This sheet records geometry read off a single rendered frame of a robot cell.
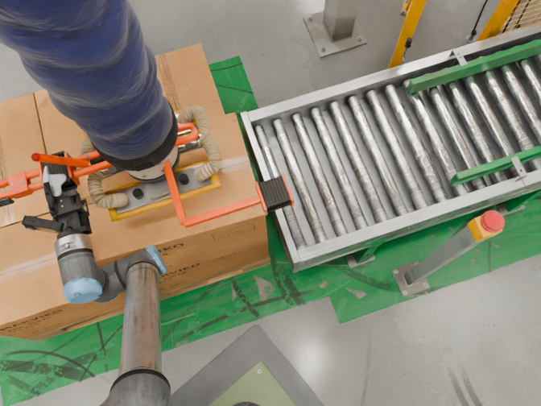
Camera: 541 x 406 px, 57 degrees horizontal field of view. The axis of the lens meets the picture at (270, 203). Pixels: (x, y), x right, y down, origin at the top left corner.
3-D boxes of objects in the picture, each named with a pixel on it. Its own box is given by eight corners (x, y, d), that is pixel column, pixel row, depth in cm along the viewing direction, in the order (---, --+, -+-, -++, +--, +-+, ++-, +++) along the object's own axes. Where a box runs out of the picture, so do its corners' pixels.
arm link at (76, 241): (65, 263, 136) (50, 255, 127) (62, 246, 138) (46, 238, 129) (97, 253, 137) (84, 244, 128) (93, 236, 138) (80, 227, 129)
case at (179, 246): (243, 156, 216) (235, 111, 178) (268, 243, 204) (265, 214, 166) (106, 192, 212) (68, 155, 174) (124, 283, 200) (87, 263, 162)
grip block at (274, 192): (283, 179, 141) (283, 172, 136) (294, 206, 138) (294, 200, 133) (255, 188, 140) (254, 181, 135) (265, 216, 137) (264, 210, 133)
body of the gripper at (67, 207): (85, 196, 141) (95, 236, 138) (55, 206, 141) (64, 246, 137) (75, 188, 134) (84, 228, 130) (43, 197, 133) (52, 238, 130)
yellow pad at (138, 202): (212, 159, 154) (210, 152, 150) (221, 188, 151) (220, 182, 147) (105, 193, 152) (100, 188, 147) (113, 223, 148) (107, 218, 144)
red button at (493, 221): (493, 210, 159) (498, 206, 155) (504, 230, 157) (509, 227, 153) (473, 217, 158) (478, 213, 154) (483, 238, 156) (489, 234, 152)
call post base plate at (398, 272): (418, 259, 255) (419, 258, 253) (430, 287, 251) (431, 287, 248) (390, 269, 254) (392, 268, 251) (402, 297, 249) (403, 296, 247)
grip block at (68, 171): (74, 157, 145) (65, 148, 139) (80, 187, 142) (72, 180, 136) (45, 166, 144) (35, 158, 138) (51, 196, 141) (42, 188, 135)
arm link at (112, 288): (134, 292, 146) (117, 287, 134) (97, 309, 145) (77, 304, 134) (123, 263, 149) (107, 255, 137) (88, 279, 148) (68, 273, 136)
